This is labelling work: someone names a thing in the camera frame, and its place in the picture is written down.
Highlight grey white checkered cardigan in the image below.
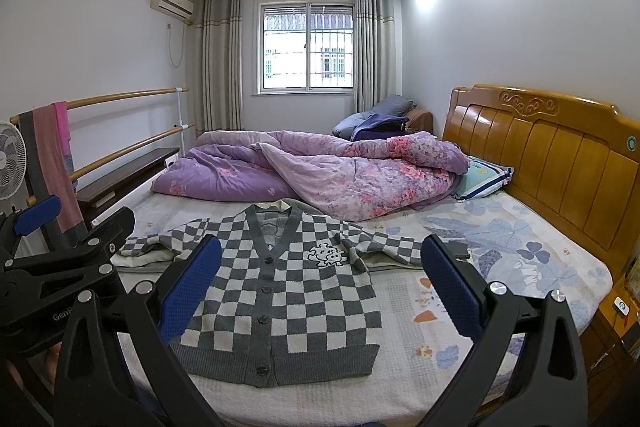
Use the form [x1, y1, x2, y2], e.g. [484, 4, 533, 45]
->
[112, 204, 421, 388]

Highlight person's hand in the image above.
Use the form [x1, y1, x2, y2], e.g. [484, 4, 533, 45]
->
[6, 343, 62, 393]

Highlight dark wooden footboard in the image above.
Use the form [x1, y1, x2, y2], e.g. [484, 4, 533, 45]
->
[77, 147, 179, 229]

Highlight white standing fan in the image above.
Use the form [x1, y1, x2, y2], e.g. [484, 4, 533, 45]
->
[0, 121, 27, 200]

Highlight wooden nightstand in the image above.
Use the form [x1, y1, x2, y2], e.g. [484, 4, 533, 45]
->
[580, 253, 639, 426]

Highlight pink grey hanging towel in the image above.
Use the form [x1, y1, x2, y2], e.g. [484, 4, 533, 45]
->
[16, 102, 87, 251]

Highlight teal striped pillow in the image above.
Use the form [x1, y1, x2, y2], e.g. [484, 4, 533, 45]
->
[452, 156, 515, 200]

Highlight wooden headboard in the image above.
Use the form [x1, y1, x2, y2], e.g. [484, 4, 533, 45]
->
[444, 84, 639, 279]

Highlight left grey curtain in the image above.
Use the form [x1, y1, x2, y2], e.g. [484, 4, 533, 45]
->
[194, 0, 243, 134]

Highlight grey curtain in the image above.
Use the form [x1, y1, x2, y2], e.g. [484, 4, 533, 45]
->
[354, 0, 397, 112]
[194, 0, 243, 134]

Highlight purple floral quilt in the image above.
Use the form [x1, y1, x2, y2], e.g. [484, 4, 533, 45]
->
[152, 130, 470, 222]

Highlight white air conditioner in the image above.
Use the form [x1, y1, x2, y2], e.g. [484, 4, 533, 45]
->
[150, 0, 194, 25]

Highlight window with bars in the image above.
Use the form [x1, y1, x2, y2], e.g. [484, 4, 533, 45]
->
[258, 2, 354, 93]

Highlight blue pillow pile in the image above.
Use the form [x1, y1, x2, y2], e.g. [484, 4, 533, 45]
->
[332, 94, 414, 141]

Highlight right grey curtain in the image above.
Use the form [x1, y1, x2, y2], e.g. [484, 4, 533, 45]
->
[354, 0, 397, 112]

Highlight wooden rail rack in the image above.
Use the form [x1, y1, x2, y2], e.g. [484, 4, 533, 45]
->
[8, 85, 198, 208]

